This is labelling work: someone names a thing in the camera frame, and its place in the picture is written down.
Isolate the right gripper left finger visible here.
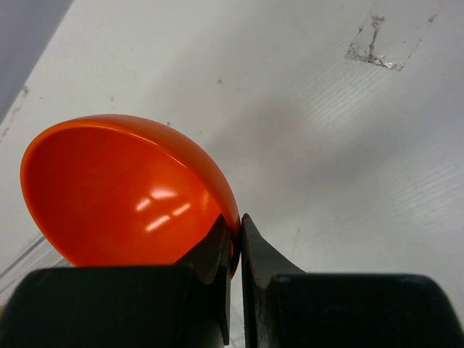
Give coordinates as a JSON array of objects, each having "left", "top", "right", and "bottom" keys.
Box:
[{"left": 1, "top": 216, "right": 231, "bottom": 347}]

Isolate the orange bowl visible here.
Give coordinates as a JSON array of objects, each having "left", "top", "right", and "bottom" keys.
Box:
[{"left": 20, "top": 115, "right": 241, "bottom": 268}]

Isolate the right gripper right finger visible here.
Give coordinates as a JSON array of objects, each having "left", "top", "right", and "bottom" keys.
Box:
[{"left": 241, "top": 215, "right": 463, "bottom": 347}]

